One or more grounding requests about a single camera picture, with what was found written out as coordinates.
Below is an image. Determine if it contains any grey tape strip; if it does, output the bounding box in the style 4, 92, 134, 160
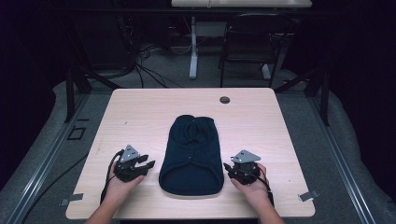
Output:
298, 189, 320, 203
59, 192, 85, 207

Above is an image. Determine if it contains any person's left hand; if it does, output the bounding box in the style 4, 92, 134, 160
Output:
104, 161, 146, 204

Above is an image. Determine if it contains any dark navy knitted garment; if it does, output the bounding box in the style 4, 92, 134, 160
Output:
158, 114, 225, 197

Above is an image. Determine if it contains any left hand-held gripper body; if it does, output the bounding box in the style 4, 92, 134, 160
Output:
113, 144, 149, 183

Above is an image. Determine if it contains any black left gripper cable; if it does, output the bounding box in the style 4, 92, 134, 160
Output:
99, 148, 126, 205

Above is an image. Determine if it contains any black folding chair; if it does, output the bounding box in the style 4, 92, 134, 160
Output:
218, 12, 294, 89

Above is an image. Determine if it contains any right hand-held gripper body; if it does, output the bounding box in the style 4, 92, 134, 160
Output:
230, 149, 262, 187

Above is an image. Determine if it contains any aluminium floor rail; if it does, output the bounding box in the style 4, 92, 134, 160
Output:
5, 92, 92, 224
305, 92, 378, 224

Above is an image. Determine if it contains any black floor cables bundle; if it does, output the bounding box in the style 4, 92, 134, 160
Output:
132, 41, 185, 90

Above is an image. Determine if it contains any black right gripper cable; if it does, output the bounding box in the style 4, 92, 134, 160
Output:
240, 167, 276, 207

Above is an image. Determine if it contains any long black floor cable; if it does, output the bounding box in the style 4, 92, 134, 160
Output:
20, 151, 91, 224

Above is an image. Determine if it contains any person's right hand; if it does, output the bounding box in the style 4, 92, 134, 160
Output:
230, 162, 271, 207

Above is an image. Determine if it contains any black metal frame stand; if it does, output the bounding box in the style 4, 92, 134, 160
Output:
63, 18, 122, 124
273, 63, 332, 127

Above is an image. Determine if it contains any white background table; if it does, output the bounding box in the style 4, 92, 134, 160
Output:
170, 0, 313, 80

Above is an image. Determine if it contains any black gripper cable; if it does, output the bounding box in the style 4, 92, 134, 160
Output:
240, 167, 276, 207
99, 148, 126, 205

